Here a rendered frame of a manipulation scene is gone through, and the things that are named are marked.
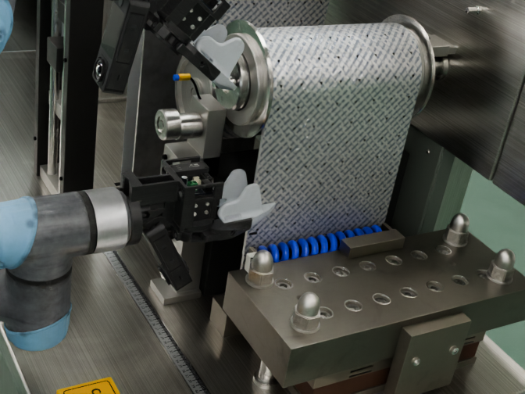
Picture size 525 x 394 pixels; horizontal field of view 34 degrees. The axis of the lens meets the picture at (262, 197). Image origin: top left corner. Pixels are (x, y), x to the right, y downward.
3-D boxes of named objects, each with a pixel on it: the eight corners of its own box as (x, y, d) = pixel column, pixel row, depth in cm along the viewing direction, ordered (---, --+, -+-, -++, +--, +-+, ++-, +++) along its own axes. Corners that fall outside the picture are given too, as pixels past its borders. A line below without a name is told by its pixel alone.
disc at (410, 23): (357, 95, 129) (377, 0, 122) (360, 95, 129) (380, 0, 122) (418, 138, 118) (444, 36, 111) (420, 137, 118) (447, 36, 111)
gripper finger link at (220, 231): (257, 224, 107) (193, 234, 103) (255, 234, 108) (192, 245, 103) (241, 205, 110) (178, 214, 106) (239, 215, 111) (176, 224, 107)
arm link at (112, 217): (95, 266, 99) (73, 229, 105) (133, 259, 101) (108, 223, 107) (99, 211, 95) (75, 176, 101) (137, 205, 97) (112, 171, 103)
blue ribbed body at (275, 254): (248, 263, 116) (251, 241, 114) (375, 238, 126) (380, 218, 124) (261, 277, 113) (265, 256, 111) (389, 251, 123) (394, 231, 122)
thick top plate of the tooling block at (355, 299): (222, 308, 112) (227, 270, 109) (451, 258, 132) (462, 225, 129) (283, 388, 101) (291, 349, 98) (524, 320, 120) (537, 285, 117)
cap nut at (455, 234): (437, 235, 125) (444, 209, 123) (455, 231, 127) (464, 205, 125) (453, 248, 123) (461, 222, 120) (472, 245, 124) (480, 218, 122)
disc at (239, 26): (208, 109, 117) (220, 3, 109) (211, 109, 117) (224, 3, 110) (260, 158, 106) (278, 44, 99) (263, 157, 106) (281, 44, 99)
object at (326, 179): (241, 253, 115) (262, 130, 106) (380, 227, 126) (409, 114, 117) (243, 256, 115) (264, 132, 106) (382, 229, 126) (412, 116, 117)
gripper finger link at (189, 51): (226, 76, 98) (176, 30, 92) (217, 86, 98) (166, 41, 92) (209, 62, 101) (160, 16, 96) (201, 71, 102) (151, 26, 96)
